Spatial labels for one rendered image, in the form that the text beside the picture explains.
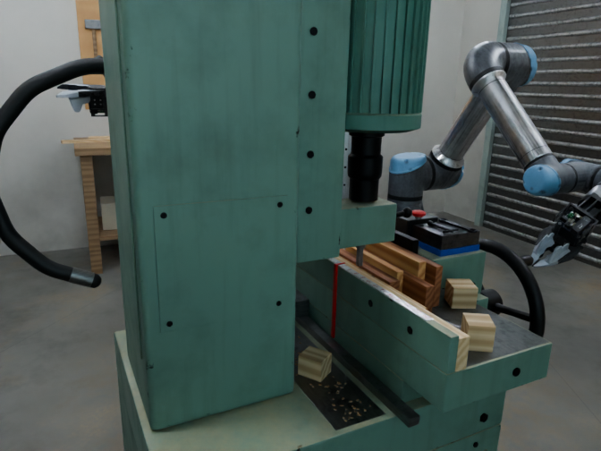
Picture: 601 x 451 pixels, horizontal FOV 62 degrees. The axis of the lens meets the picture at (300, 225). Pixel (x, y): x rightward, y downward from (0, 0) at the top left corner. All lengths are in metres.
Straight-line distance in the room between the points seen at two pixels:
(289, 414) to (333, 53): 0.52
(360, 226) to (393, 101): 0.22
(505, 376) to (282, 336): 0.33
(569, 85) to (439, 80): 1.31
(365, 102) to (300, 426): 0.48
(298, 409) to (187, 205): 0.35
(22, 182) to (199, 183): 3.53
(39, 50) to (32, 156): 0.73
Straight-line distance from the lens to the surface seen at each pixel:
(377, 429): 0.79
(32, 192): 4.14
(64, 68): 0.85
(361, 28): 0.79
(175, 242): 0.65
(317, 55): 0.73
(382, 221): 0.88
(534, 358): 0.84
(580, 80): 4.37
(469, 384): 0.76
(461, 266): 1.00
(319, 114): 0.74
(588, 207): 1.32
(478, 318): 0.79
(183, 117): 0.62
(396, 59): 0.79
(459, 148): 1.70
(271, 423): 0.77
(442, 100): 5.24
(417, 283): 0.87
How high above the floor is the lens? 1.27
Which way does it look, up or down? 16 degrees down
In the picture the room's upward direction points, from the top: 1 degrees clockwise
